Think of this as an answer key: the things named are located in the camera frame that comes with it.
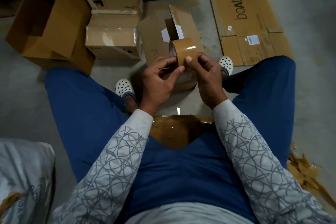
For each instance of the person's grey shirt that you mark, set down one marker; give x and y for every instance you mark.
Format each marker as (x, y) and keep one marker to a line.
(189, 214)

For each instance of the person's right white clog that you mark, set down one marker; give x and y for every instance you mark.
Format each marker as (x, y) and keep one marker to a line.
(226, 63)

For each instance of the brown cardboard sheet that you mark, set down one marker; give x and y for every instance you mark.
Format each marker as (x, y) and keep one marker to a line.
(246, 16)

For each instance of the person's blue trousers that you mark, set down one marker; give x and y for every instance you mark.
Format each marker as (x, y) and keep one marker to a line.
(78, 111)

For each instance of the crumpled brown tape scraps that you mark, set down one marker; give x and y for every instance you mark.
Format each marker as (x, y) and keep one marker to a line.
(309, 176)

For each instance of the white woven sack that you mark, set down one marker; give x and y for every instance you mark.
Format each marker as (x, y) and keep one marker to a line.
(23, 179)

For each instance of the person's right forearm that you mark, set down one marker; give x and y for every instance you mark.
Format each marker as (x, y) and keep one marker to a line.
(267, 168)

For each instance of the brown packing tape roll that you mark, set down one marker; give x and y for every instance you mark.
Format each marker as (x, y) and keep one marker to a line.
(183, 48)

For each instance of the person's left forearm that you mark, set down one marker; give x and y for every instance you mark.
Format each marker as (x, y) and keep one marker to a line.
(105, 174)

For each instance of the person's right hand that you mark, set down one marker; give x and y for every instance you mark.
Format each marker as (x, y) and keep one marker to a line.
(207, 79)

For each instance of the person's left hand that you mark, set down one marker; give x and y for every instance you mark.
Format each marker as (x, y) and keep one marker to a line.
(157, 84)

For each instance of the brown plastic-wrapped stool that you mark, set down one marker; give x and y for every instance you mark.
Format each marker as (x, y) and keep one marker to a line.
(176, 131)

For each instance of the large black-label cardboard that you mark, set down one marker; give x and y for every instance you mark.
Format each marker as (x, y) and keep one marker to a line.
(63, 27)

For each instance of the person's left white clog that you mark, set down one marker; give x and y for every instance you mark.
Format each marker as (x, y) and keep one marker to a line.
(124, 87)

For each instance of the small cardboard box being taped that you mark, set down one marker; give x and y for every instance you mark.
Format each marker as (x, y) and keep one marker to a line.
(113, 37)
(152, 35)

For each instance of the person's white clog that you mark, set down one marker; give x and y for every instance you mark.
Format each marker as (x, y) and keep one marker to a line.
(124, 87)
(226, 63)

